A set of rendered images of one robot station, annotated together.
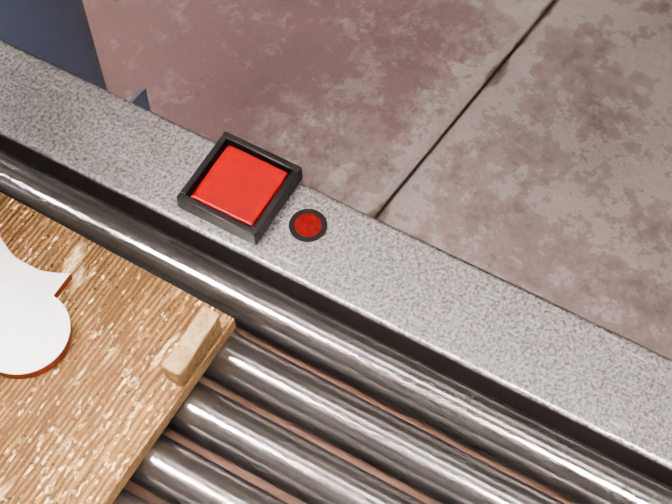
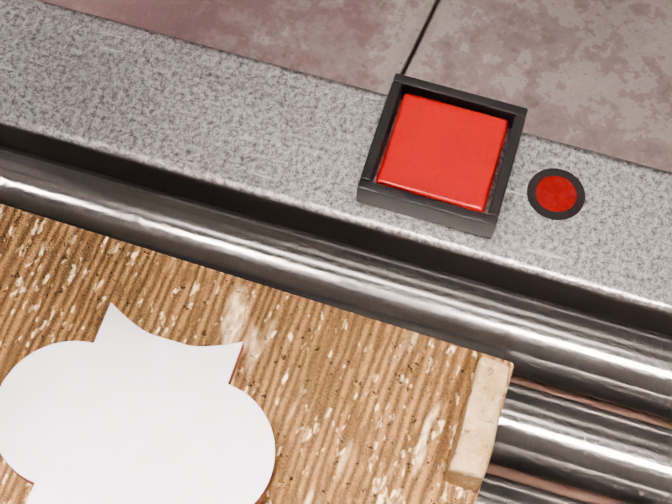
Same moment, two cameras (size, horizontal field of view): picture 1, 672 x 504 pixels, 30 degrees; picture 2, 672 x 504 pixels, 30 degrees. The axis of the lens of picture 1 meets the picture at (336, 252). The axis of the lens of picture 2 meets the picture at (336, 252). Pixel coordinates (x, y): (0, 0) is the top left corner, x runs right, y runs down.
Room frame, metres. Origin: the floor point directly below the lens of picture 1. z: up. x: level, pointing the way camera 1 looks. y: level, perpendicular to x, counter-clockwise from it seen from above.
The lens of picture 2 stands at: (0.25, 0.23, 1.52)
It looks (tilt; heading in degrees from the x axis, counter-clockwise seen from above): 65 degrees down; 343
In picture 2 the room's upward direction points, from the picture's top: 4 degrees clockwise
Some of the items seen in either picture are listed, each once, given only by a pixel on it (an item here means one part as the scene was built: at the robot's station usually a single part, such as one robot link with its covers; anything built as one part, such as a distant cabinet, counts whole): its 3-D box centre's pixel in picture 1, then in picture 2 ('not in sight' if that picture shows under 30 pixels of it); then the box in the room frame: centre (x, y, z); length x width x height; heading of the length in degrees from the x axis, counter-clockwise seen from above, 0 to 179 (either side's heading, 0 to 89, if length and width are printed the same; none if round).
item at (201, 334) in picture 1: (193, 346); (478, 424); (0.41, 0.11, 0.95); 0.06 x 0.02 x 0.03; 148
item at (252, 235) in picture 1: (240, 187); (442, 154); (0.56, 0.08, 0.92); 0.08 x 0.08 x 0.02; 59
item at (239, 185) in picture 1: (240, 188); (442, 156); (0.56, 0.08, 0.92); 0.06 x 0.06 x 0.01; 59
